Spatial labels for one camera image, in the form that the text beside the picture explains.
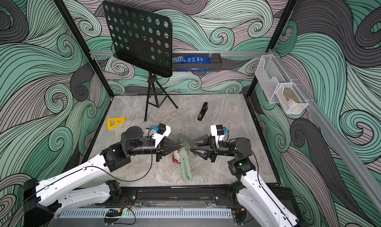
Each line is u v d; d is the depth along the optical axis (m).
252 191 0.48
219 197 0.73
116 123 1.03
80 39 0.86
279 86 0.71
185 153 0.62
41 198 0.39
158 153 0.53
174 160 0.68
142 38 0.67
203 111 1.07
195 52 0.99
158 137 0.53
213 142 0.57
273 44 0.89
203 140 0.61
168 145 0.58
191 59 0.92
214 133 0.52
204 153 0.58
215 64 0.95
